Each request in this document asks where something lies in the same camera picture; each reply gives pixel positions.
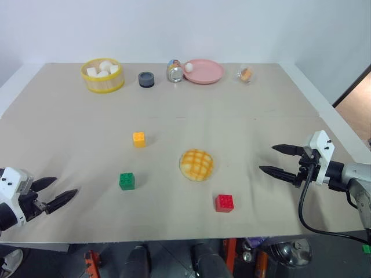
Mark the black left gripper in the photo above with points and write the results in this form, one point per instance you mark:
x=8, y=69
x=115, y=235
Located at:
x=29, y=207

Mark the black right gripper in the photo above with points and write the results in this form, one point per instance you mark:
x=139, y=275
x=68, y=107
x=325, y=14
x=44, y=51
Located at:
x=305, y=171

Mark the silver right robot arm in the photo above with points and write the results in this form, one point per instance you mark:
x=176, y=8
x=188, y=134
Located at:
x=358, y=173

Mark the red toy brick block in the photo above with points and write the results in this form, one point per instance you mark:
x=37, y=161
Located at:
x=224, y=203

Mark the green toy brick block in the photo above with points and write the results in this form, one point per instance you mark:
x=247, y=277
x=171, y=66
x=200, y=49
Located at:
x=127, y=182

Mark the white shoe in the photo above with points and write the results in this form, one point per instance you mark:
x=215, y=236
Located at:
x=11, y=260

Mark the orange metal clamp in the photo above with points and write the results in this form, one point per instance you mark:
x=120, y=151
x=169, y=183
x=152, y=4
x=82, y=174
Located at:
x=92, y=265
x=230, y=255

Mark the purple object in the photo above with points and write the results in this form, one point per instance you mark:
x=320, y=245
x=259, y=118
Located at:
x=256, y=241

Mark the pineapple bun bread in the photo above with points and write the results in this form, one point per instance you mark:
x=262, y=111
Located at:
x=197, y=164

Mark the beige paper table cover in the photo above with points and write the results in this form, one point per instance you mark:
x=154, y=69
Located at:
x=162, y=214
x=72, y=104

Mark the shiny silver round object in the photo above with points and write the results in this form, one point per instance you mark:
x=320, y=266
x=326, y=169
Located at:
x=292, y=253

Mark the pastry in clear wrapper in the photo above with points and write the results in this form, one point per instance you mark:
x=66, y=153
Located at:
x=246, y=74

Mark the yellow toy brick block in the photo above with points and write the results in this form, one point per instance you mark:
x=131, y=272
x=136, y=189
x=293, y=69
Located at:
x=139, y=140

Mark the orange bottle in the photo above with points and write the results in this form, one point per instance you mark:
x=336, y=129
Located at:
x=261, y=265

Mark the dark rounded shape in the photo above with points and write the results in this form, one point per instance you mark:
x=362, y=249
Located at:
x=207, y=260
x=136, y=263

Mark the yellow bamboo steamer basket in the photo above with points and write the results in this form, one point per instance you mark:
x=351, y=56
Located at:
x=101, y=84

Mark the pink plate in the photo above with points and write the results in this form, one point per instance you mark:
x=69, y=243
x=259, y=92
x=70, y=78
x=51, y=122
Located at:
x=207, y=72

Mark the small green block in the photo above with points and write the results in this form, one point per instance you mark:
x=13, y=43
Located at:
x=366, y=248

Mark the white steamed bun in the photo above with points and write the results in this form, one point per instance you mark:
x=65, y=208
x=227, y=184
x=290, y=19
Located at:
x=105, y=66
x=102, y=73
x=114, y=69
x=91, y=71

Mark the white egg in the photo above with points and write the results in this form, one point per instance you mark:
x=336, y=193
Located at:
x=189, y=67

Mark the metal food can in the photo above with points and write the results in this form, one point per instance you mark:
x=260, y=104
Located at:
x=175, y=73

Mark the dark grey round container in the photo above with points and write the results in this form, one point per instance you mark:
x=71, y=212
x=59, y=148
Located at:
x=146, y=79

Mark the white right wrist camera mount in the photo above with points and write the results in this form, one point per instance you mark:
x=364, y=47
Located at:
x=323, y=150

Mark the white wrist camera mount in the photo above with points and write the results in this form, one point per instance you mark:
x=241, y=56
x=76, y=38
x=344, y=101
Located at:
x=11, y=181
x=323, y=150

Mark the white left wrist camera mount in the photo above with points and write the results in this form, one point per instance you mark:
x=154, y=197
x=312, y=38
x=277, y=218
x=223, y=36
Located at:
x=11, y=181

